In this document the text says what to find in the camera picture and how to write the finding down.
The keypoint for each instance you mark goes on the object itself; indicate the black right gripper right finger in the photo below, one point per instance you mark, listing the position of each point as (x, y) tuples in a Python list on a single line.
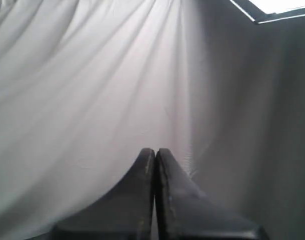
[(184, 212)]

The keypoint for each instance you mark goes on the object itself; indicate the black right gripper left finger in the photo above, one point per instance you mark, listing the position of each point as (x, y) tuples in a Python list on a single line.
[(123, 213)]

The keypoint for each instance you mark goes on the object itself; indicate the bright ceiling light panel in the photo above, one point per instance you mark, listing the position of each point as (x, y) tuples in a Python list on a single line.
[(268, 11)]

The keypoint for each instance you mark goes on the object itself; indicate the grey backdrop cloth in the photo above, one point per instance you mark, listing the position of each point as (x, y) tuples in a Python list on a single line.
[(86, 84)]

